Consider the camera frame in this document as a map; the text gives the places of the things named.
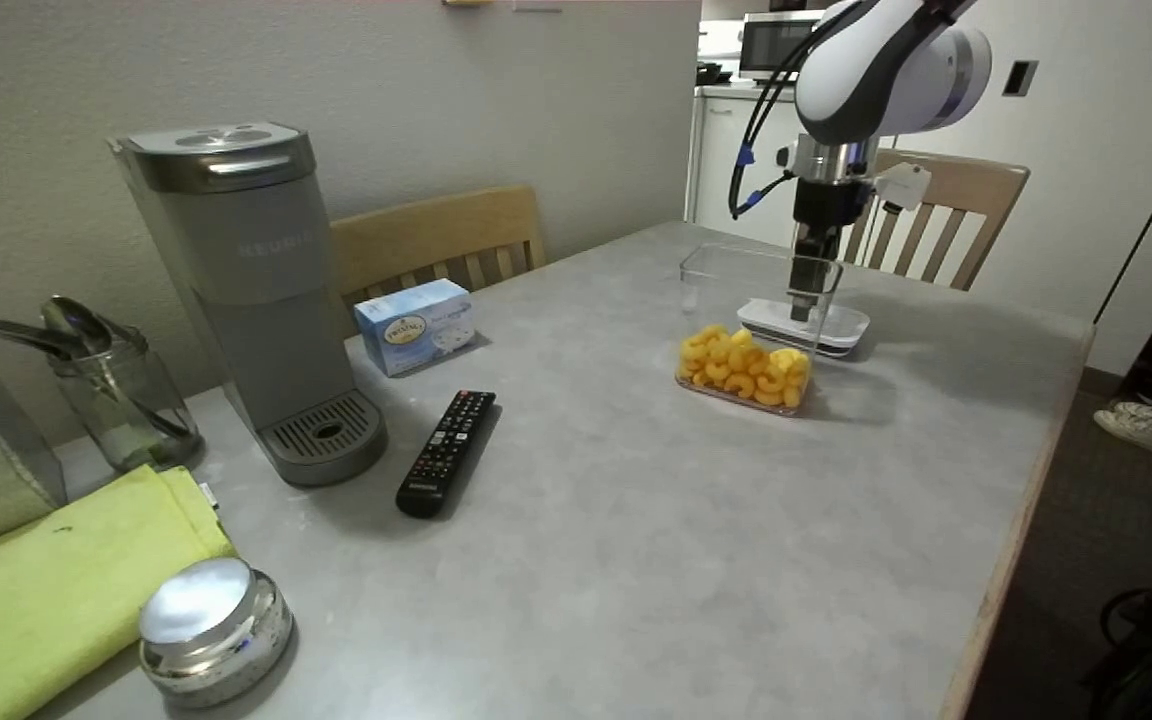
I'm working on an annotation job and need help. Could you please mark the black wall switch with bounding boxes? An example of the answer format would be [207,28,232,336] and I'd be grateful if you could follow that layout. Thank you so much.
[999,54,1045,101]

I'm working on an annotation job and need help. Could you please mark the black remote control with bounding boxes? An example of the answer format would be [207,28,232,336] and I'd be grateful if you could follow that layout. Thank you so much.
[393,386,502,519]

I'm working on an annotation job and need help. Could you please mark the grey coffee maker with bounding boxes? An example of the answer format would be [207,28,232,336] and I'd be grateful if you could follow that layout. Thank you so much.
[103,120,393,492]

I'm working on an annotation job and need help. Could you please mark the white container lid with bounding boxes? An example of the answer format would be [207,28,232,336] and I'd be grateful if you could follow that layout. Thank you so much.
[732,292,874,361]

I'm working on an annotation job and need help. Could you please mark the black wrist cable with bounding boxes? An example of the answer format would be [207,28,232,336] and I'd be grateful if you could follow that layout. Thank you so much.
[723,37,813,224]

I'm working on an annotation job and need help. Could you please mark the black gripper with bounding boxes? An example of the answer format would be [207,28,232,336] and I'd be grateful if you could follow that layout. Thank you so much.
[788,174,871,332]

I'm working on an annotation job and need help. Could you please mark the yellow snack pieces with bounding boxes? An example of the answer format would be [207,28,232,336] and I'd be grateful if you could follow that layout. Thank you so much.
[671,321,816,415]

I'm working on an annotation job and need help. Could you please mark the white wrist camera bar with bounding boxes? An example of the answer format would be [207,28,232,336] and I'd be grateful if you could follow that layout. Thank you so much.
[865,157,935,215]

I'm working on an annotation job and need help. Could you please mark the clear plastic water tank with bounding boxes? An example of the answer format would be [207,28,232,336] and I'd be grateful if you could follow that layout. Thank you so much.
[0,292,207,470]

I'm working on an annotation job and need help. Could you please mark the lime green cloth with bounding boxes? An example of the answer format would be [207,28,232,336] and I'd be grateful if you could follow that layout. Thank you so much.
[0,458,236,720]

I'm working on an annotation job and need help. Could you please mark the clear plastic container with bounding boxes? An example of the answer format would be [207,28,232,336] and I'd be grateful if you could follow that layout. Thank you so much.
[671,242,819,415]

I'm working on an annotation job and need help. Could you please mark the microwave oven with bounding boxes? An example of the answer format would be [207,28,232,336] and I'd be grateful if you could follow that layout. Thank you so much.
[736,13,833,81]

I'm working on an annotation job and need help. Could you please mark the blue white cardboard box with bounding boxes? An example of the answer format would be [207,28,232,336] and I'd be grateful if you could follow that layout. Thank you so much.
[353,274,480,381]

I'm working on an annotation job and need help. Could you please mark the light wooden chair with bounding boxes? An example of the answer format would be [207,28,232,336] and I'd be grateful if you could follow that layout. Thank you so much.
[328,181,551,312]
[839,148,1033,297]

